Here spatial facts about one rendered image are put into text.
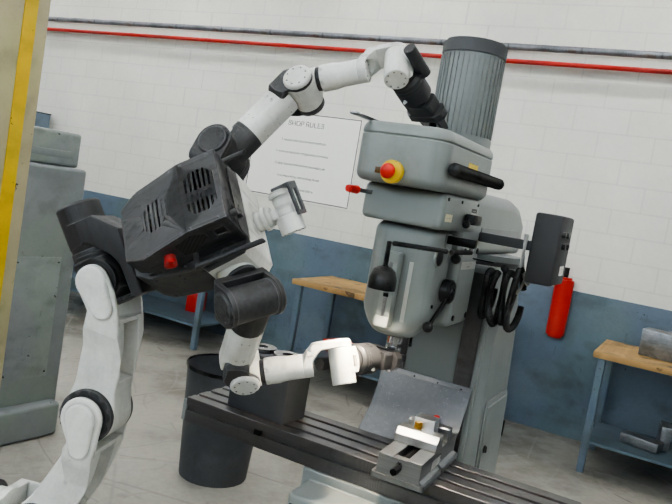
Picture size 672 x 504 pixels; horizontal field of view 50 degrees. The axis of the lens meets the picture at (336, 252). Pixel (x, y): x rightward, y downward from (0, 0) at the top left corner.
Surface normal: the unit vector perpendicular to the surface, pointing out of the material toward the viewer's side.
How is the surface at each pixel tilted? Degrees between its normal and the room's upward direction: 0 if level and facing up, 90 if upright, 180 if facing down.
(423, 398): 63
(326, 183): 90
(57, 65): 90
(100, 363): 90
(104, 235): 90
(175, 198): 74
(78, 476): 115
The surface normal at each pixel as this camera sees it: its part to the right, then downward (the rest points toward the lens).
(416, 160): -0.46, 0.00
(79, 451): -0.16, 0.06
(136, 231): -0.54, -0.31
